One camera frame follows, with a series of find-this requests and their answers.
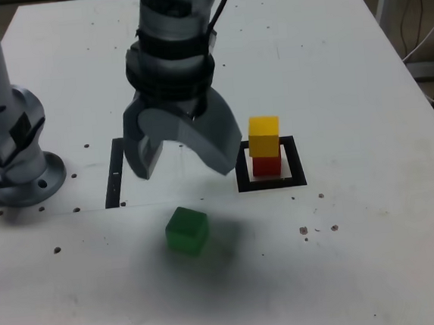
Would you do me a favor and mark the red cube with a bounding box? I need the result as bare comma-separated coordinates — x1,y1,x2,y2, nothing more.
251,153,283,179

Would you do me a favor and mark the black tape strip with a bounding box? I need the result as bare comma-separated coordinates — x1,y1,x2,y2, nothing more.
98,137,131,210

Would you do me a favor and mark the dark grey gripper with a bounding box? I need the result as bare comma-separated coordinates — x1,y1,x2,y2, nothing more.
119,84,247,186

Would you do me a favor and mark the grey power strip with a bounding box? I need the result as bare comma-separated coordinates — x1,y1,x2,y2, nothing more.
405,60,434,84

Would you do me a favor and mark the green cube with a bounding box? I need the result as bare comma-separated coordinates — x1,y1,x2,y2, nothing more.
163,204,212,260

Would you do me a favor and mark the black tape square outline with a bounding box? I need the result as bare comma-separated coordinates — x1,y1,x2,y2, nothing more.
233,134,308,194

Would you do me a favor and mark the yellow cube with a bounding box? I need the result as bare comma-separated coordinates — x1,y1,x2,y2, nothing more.
245,114,283,161

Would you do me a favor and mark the thin dark hanging cable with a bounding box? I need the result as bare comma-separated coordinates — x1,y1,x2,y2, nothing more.
396,0,427,55

